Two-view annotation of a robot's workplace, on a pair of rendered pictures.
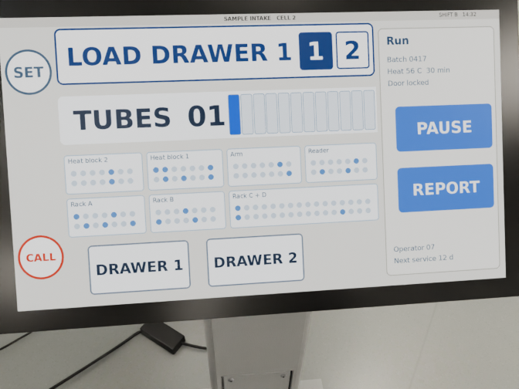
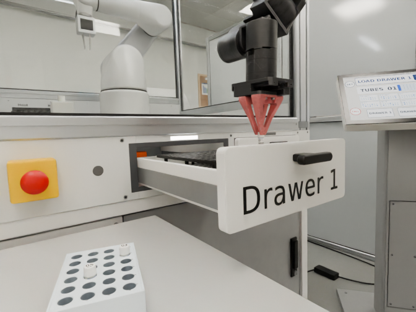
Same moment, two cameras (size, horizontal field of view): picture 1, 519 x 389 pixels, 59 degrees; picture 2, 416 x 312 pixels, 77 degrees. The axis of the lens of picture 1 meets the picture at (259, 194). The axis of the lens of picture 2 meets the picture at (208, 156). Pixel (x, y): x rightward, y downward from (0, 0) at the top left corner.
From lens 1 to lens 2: 114 cm
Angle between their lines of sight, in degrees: 42
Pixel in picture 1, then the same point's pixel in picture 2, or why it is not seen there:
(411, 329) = not seen: outside the picture
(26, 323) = (353, 122)
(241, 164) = (403, 95)
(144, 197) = (379, 101)
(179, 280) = (391, 114)
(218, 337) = (390, 173)
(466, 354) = not seen: outside the picture
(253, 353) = (403, 186)
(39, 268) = (355, 112)
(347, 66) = not seen: outside the picture
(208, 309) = (400, 120)
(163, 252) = (385, 110)
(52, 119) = (355, 90)
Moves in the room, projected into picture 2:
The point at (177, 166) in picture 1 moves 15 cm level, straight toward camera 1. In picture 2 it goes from (386, 96) to (406, 90)
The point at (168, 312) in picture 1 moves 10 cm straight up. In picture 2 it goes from (389, 121) to (390, 95)
